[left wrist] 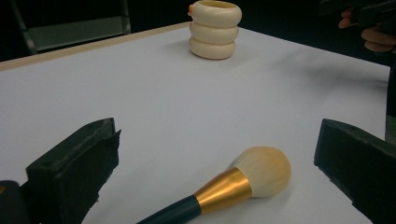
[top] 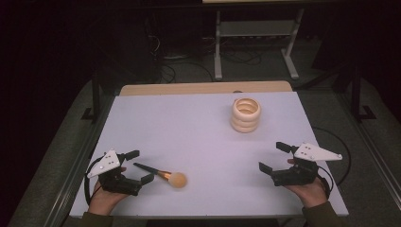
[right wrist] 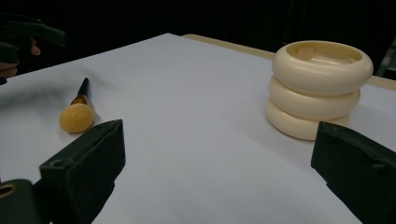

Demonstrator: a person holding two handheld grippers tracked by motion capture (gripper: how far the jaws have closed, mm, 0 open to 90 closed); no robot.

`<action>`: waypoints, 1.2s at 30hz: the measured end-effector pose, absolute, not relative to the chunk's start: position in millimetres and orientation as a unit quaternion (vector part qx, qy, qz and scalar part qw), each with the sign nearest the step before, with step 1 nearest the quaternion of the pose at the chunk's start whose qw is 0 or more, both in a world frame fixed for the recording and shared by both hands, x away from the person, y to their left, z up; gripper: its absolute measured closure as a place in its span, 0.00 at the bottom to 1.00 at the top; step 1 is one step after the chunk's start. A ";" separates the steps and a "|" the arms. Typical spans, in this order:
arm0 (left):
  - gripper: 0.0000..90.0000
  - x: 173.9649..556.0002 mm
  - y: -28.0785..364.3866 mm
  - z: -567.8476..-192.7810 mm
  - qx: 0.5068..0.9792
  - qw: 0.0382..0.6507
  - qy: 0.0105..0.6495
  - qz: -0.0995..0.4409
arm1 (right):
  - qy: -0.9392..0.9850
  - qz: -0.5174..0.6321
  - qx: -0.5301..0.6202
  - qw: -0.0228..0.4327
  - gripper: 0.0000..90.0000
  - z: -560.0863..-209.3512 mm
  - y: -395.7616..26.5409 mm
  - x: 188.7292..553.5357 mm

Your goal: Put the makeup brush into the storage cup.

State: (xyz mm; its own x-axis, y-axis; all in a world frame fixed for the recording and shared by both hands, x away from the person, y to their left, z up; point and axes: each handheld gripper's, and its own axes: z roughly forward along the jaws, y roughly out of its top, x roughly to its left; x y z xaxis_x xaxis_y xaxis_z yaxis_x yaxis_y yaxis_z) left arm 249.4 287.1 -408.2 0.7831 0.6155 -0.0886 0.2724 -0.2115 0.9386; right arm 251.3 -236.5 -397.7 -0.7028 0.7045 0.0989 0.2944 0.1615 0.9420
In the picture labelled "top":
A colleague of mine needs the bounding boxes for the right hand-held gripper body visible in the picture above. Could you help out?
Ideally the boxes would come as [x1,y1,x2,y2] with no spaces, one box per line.
[270,142,343,187]

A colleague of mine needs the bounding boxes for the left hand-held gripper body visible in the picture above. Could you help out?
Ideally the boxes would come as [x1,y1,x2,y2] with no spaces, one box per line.
[86,148,144,197]

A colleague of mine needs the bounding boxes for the wooden spoon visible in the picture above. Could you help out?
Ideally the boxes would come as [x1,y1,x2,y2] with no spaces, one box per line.
[132,162,188,189]

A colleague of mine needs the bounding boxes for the person's left hand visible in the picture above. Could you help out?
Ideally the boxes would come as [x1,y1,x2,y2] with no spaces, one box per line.
[87,166,131,217]

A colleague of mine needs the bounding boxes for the person's right hand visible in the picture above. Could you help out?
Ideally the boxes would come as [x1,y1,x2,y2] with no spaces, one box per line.
[283,158,329,209]

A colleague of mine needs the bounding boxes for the black metal stand leg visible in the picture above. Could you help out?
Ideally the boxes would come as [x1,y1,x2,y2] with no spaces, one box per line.
[80,73,102,123]
[349,65,378,123]

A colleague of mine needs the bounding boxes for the white board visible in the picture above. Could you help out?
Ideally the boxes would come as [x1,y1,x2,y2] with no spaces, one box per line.
[69,92,350,218]

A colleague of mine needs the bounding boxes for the white metal stand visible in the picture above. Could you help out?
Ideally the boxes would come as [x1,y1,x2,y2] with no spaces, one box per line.
[213,9,305,81]

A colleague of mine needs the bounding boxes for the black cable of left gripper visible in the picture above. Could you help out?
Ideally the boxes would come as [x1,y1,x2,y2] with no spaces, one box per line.
[83,155,106,206]

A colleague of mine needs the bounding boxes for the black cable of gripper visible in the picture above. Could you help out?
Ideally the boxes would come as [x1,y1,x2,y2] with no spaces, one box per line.
[83,155,106,206]
[310,126,352,199]

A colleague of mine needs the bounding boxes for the grey metal rail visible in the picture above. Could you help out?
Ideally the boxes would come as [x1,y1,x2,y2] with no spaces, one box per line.
[46,94,115,227]
[333,90,401,198]

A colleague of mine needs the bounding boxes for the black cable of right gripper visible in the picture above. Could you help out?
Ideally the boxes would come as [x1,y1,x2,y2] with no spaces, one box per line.
[310,126,352,199]

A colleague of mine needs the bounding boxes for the black floor cables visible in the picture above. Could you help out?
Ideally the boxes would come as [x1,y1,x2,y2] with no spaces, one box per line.
[145,18,263,85]

